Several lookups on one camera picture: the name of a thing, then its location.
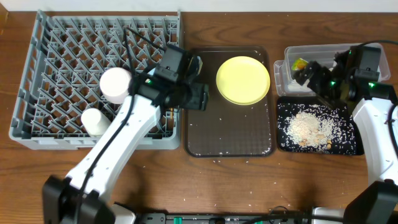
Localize green orange snack wrapper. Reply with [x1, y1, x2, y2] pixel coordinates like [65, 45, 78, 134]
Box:
[291, 58, 308, 71]

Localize rice and food scraps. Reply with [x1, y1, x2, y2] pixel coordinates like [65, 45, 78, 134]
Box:
[278, 104, 355, 153]

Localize yellow round plate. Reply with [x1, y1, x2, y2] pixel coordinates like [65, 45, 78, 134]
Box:
[216, 56, 271, 106]

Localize pink white bowl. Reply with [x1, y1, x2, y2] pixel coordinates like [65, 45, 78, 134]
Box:
[99, 67, 132, 104]

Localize white paper cup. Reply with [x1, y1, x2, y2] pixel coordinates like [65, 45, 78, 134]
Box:
[81, 108, 111, 138]

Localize white paper napkin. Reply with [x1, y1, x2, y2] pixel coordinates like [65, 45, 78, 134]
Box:
[287, 80, 312, 93]

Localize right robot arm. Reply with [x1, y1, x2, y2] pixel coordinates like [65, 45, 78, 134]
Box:
[292, 42, 397, 223]

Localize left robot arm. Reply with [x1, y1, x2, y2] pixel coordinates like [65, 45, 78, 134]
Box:
[42, 45, 209, 224]

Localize black rectangular waste tray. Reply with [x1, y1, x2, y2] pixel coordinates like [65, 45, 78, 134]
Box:
[276, 96, 364, 156]

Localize clear plastic bin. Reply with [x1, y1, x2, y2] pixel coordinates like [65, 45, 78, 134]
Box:
[284, 42, 391, 94]

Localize dark brown serving tray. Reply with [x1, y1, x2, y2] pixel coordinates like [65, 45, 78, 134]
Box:
[184, 46, 277, 157]

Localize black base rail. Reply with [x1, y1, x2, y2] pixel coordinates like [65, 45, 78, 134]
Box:
[111, 203, 346, 224]

